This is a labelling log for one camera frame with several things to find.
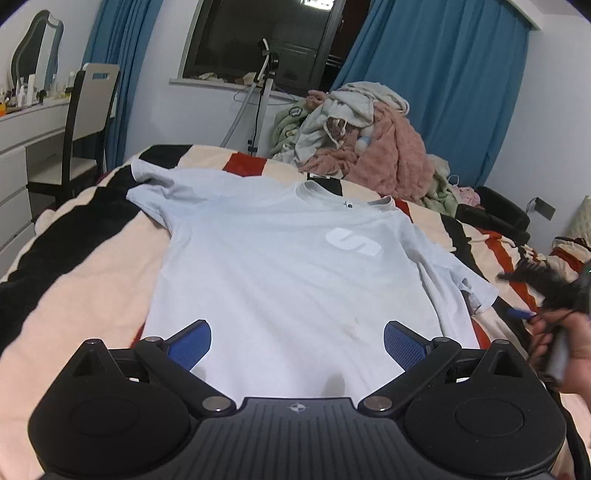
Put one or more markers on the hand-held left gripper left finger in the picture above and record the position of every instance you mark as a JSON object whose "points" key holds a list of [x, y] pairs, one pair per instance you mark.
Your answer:
{"points": [[191, 344]]}

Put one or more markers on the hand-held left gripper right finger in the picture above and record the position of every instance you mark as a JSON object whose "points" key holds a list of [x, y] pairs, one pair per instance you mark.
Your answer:
{"points": [[402, 344]]}

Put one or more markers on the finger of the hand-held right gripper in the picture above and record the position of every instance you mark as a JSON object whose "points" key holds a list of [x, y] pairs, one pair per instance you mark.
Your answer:
{"points": [[521, 313]]}

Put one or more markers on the light blue t-shirt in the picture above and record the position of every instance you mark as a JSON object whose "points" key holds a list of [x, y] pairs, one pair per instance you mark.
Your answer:
{"points": [[277, 277]]}

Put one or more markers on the person's right hand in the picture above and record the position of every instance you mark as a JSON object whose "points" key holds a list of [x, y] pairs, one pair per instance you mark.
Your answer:
{"points": [[581, 360]]}

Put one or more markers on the pale patterned pillow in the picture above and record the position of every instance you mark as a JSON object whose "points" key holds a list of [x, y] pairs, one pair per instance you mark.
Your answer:
{"points": [[581, 219]]}

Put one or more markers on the black bag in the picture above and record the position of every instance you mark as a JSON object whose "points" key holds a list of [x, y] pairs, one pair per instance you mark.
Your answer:
{"points": [[498, 207]]}

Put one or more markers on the striped blanket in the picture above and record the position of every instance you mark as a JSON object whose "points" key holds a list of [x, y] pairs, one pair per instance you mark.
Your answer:
{"points": [[92, 286]]}

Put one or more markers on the small pink cloth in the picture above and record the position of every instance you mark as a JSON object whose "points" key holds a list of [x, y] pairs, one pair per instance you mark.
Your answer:
{"points": [[468, 196]]}

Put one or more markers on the pale green cloth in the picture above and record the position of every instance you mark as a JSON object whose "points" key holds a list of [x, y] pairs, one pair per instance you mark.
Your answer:
{"points": [[441, 194]]}

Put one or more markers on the pink fuzzy garment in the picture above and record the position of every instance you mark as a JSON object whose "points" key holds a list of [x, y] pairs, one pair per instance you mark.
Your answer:
{"points": [[397, 152]]}

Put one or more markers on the pale green garment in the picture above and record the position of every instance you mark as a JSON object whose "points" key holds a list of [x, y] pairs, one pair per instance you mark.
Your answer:
{"points": [[286, 131]]}

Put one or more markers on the grey white hoodie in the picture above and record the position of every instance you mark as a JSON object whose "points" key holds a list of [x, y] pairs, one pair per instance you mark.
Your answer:
{"points": [[351, 104]]}

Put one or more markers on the blue curtain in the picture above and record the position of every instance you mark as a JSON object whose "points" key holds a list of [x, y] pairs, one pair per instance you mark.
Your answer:
{"points": [[124, 69], [438, 69]]}

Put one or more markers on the white dresser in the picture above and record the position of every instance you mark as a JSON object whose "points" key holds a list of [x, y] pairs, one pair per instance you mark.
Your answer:
{"points": [[18, 152]]}

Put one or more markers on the white window sill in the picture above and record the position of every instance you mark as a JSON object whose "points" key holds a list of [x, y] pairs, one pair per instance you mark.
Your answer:
{"points": [[207, 84]]}

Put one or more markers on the black and white chair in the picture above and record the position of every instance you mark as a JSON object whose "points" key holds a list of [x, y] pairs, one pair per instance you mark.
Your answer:
{"points": [[94, 101]]}

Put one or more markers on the white tripod stand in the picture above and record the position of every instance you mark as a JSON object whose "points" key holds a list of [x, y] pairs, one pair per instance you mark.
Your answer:
{"points": [[263, 92]]}

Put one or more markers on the row of cosmetic bottles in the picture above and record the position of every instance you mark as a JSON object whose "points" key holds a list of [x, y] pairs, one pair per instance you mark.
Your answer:
{"points": [[32, 90]]}

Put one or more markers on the dark window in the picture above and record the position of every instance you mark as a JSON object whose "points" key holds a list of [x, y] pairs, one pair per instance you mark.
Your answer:
{"points": [[258, 37]]}

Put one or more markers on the vanity mirror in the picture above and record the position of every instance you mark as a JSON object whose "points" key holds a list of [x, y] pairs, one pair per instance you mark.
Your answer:
{"points": [[37, 50]]}

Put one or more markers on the black wall socket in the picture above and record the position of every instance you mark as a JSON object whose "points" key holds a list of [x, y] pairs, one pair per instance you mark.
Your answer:
{"points": [[543, 208]]}

